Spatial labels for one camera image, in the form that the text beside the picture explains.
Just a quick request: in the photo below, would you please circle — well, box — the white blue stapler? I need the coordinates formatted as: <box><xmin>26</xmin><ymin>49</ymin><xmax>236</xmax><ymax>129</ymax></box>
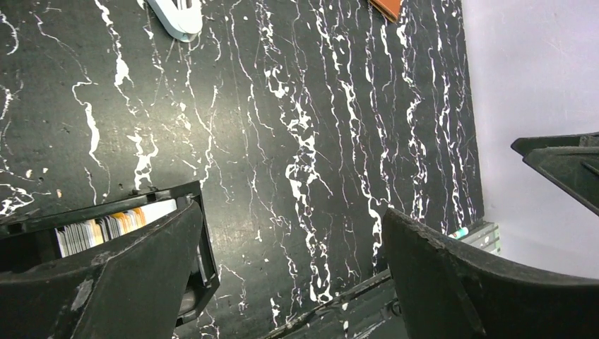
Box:
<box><xmin>146</xmin><ymin>0</ymin><xmax>203</xmax><ymax>43</ymax></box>

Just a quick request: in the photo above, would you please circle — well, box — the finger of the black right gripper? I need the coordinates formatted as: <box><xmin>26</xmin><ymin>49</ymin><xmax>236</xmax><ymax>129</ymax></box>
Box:
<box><xmin>511</xmin><ymin>132</ymin><xmax>598</xmax><ymax>215</ymax></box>

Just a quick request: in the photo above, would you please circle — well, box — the stack of cards in box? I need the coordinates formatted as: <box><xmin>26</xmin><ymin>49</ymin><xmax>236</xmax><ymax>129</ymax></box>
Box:
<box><xmin>54</xmin><ymin>199</ymin><xmax>177</xmax><ymax>258</ymax></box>

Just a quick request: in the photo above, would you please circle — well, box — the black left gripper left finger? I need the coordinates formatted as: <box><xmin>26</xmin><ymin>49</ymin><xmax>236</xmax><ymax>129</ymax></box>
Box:
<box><xmin>1</xmin><ymin>203</ymin><xmax>203</xmax><ymax>338</ymax></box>

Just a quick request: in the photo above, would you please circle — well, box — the orange leather card holder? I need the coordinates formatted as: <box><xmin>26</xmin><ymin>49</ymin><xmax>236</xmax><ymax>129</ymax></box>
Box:
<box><xmin>369</xmin><ymin>0</ymin><xmax>403</xmax><ymax>23</ymax></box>

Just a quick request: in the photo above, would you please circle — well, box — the black card storage box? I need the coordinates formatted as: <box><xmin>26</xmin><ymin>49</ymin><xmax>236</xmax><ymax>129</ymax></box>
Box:
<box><xmin>1</xmin><ymin>182</ymin><xmax>220</xmax><ymax>328</ymax></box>

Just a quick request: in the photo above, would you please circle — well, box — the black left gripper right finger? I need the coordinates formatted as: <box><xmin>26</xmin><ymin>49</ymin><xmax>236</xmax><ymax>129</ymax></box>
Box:
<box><xmin>382</xmin><ymin>208</ymin><xmax>598</xmax><ymax>338</ymax></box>

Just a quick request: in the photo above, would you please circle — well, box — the aluminium frame rail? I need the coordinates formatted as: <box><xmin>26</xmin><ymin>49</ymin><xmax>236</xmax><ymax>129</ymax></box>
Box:
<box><xmin>448</xmin><ymin>222</ymin><xmax>501</xmax><ymax>256</ymax></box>

